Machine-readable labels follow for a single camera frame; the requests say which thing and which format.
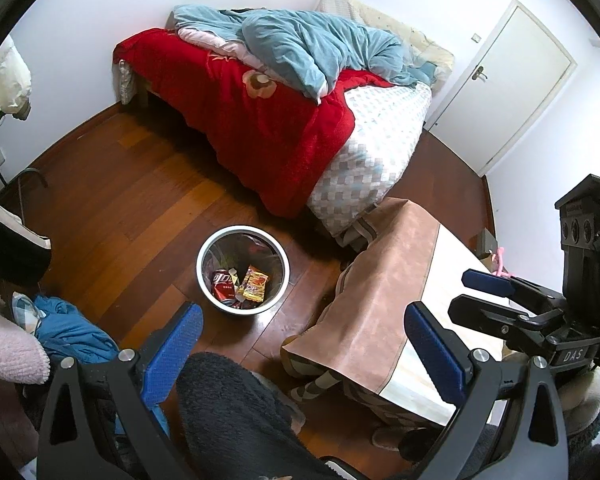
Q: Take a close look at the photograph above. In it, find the red blanket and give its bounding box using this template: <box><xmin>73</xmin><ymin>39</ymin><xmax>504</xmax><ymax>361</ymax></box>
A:
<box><xmin>112</xmin><ymin>27</ymin><xmax>358</xmax><ymax>218</ymax></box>

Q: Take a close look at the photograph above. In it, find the fluffy beige cushion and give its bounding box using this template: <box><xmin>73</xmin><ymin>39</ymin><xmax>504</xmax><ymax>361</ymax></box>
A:
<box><xmin>500</xmin><ymin>350</ymin><xmax>600</xmax><ymax>438</ymax></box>

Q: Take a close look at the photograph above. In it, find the white puffer jacket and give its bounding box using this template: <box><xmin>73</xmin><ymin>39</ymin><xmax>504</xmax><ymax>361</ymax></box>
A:
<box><xmin>0</xmin><ymin>35</ymin><xmax>33</xmax><ymax>121</ymax></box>

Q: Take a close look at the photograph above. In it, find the black metal rack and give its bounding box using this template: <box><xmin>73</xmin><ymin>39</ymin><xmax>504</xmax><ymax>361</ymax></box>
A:
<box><xmin>0</xmin><ymin>110</ymin><xmax>50</xmax><ymax>221</ymax></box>

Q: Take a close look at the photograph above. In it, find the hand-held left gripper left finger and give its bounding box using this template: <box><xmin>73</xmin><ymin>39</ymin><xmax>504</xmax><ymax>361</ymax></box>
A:
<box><xmin>37</xmin><ymin>301</ymin><xmax>204</xmax><ymax>480</ymax></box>

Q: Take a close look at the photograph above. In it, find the dark fuzzy garment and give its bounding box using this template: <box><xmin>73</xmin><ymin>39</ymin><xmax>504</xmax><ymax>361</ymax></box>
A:
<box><xmin>175</xmin><ymin>352</ymin><xmax>361</xmax><ymax>480</ymax></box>

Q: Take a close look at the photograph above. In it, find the pink ribbon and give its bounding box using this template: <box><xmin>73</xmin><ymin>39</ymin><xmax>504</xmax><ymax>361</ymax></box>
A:
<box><xmin>490</xmin><ymin>247</ymin><xmax>513</xmax><ymax>278</ymax></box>

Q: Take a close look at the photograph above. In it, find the pink bed sheet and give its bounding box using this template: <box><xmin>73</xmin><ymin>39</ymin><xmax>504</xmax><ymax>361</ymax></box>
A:
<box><xmin>177</xmin><ymin>27</ymin><xmax>271</xmax><ymax>73</ymax></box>

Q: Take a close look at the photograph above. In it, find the black garment with white trim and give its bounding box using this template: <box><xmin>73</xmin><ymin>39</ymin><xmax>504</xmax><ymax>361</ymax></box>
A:
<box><xmin>0</xmin><ymin>190</ymin><xmax>53</xmax><ymax>286</ymax></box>

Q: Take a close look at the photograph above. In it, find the beige headboard blanket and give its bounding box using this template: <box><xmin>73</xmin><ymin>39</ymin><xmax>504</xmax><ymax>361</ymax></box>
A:
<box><xmin>315</xmin><ymin>0</ymin><xmax>455</xmax><ymax>96</ymax></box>

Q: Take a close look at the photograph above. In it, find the beige slipper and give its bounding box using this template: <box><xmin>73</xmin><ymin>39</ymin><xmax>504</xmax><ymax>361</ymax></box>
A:
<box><xmin>371</xmin><ymin>427</ymin><xmax>428</xmax><ymax>451</ymax></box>

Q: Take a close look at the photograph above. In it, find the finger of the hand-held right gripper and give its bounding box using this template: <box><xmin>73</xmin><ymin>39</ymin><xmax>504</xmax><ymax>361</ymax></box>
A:
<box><xmin>461</xmin><ymin>268</ymin><xmax>568</xmax><ymax>311</ymax></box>
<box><xmin>448</xmin><ymin>294</ymin><xmax>566</xmax><ymax>348</ymax></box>

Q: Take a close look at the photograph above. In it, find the table with striped cloth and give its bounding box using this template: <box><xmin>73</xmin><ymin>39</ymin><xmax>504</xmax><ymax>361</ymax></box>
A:
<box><xmin>280</xmin><ymin>197</ymin><xmax>511</xmax><ymax>428</ymax></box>

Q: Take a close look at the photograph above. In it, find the blue checked cloth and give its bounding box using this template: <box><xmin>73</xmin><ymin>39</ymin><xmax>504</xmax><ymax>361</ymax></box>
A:
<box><xmin>12</xmin><ymin>294</ymin><xmax>46</xmax><ymax>331</ymax></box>

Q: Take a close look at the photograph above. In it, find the pink fuzzy cloth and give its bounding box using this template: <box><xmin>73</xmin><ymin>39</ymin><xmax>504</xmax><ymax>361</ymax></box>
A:
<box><xmin>0</xmin><ymin>265</ymin><xmax>51</xmax><ymax>386</ymax></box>

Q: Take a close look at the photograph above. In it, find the white waste bin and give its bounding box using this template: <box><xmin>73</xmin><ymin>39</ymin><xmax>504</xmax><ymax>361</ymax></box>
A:
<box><xmin>196</xmin><ymin>226</ymin><xmax>290</xmax><ymax>315</ymax></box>

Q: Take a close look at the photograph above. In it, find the orange snack packet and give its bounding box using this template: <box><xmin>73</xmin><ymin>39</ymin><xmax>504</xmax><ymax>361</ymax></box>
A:
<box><xmin>236</xmin><ymin>265</ymin><xmax>272</xmax><ymax>305</ymax></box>

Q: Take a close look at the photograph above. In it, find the white door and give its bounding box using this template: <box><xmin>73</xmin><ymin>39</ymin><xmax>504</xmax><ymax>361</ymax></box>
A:
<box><xmin>427</xmin><ymin>0</ymin><xmax>578</xmax><ymax>177</ymax></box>

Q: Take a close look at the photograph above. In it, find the teal duvet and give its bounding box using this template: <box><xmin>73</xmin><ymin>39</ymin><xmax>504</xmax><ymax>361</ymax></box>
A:
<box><xmin>172</xmin><ymin>4</ymin><xmax>441</xmax><ymax>106</ymax></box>

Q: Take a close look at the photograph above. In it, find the grey checked quilt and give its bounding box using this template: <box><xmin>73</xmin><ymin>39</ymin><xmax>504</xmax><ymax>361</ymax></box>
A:
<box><xmin>307</xmin><ymin>82</ymin><xmax>433</xmax><ymax>238</ymax></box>

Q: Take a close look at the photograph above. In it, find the dark fuzzy cloth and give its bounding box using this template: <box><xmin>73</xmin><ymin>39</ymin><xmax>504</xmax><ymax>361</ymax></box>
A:
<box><xmin>555</xmin><ymin>400</ymin><xmax>600</xmax><ymax>466</ymax></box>

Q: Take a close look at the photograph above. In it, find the red soda can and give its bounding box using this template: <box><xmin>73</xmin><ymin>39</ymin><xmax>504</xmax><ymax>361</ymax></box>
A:
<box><xmin>211</xmin><ymin>269</ymin><xmax>241</xmax><ymax>303</ymax></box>

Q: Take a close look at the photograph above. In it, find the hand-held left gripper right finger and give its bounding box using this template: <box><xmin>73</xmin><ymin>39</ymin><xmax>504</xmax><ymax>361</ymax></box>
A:
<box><xmin>403</xmin><ymin>301</ymin><xmax>568</xmax><ymax>480</ymax></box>

